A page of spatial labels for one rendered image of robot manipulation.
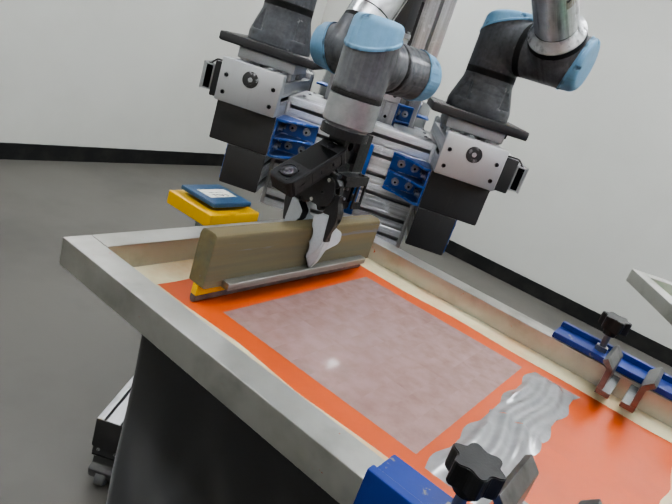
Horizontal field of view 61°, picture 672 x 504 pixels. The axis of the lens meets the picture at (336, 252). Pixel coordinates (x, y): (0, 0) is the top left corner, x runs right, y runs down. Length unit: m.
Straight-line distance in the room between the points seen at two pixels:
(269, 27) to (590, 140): 3.47
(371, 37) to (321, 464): 0.53
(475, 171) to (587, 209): 3.35
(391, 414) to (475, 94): 0.88
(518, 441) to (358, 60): 0.51
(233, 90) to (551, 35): 0.65
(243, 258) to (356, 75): 0.29
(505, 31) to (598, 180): 3.25
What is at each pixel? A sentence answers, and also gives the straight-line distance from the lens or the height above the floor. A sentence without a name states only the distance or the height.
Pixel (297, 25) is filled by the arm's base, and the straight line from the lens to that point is 1.40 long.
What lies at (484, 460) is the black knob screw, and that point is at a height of 1.06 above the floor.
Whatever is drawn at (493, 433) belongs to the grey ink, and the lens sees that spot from 0.72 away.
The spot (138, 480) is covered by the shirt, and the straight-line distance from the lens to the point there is 0.91.
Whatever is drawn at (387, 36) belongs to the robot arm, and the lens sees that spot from 0.80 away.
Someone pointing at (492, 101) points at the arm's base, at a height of 1.30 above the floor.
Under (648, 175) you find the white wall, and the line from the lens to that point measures 4.51.
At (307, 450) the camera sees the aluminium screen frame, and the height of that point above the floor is 0.98.
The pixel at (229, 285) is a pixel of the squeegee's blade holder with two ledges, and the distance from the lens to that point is 0.75.
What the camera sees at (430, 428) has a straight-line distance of 0.67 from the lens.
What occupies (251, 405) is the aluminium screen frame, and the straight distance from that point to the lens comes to 0.57.
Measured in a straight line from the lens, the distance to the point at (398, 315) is 0.91.
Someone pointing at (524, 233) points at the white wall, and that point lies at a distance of 4.70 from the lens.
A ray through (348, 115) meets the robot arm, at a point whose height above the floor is 1.22.
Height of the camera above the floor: 1.31
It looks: 19 degrees down
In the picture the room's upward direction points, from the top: 19 degrees clockwise
